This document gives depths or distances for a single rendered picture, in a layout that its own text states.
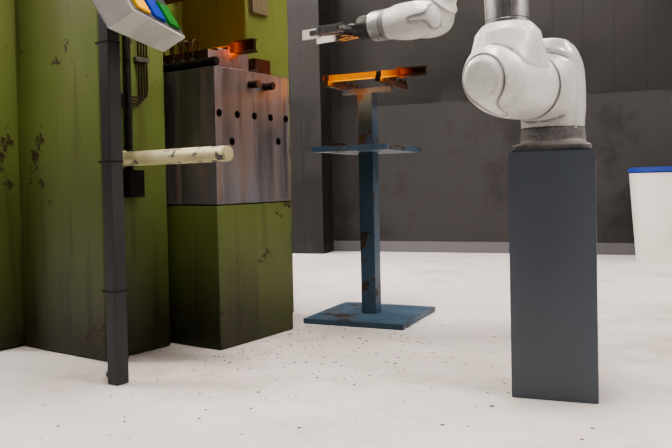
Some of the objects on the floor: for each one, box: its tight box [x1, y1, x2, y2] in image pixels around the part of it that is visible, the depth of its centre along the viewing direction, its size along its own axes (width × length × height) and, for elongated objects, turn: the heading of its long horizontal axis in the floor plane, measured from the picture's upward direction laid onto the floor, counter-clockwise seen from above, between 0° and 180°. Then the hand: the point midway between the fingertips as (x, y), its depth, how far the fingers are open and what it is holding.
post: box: [98, 12, 129, 386], centre depth 195 cm, size 4×4×108 cm
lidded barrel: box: [627, 166, 672, 265], centre depth 446 cm, size 48×48×58 cm
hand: (317, 36), depth 226 cm, fingers open, 7 cm apart
